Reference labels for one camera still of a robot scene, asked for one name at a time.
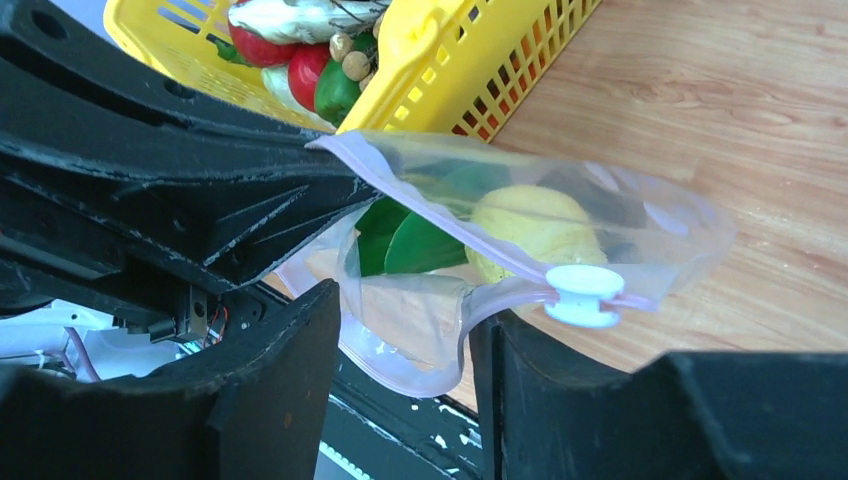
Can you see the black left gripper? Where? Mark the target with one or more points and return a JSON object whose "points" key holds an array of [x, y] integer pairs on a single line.
{"points": [[129, 193]]}

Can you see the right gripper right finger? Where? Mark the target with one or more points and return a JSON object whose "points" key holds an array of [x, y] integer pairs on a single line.
{"points": [[547, 411]]}

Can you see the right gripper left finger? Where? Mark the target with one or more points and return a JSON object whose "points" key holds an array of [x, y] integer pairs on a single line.
{"points": [[250, 407]]}

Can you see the green white bok choy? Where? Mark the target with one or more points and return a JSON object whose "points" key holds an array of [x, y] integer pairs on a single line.
{"points": [[394, 240]]}

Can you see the beige pear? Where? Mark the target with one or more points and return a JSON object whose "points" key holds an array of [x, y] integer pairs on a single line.
{"points": [[549, 226]]}

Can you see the grey toy fish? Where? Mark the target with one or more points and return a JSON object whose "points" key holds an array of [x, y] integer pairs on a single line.
{"points": [[311, 22]]}

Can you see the clear zip top bag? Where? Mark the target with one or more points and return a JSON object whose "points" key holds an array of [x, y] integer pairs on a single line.
{"points": [[407, 331]]}

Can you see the yellow plastic basket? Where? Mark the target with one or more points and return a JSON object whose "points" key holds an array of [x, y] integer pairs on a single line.
{"points": [[459, 67]]}

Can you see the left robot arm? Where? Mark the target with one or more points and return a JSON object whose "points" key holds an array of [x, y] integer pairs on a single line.
{"points": [[66, 344]]}

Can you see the red strawberry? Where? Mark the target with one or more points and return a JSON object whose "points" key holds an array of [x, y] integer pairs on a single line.
{"points": [[251, 49]]}

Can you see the red apple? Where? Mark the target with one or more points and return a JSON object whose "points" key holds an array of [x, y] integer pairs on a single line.
{"points": [[304, 71]]}

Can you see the green bell pepper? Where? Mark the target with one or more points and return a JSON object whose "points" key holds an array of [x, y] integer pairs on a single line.
{"points": [[335, 94]]}

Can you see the brown longan bunch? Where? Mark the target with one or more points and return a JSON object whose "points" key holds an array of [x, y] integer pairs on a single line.
{"points": [[357, 55]]}

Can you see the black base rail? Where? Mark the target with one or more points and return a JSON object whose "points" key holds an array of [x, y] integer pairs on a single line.
{"points": [[379, 434]]}

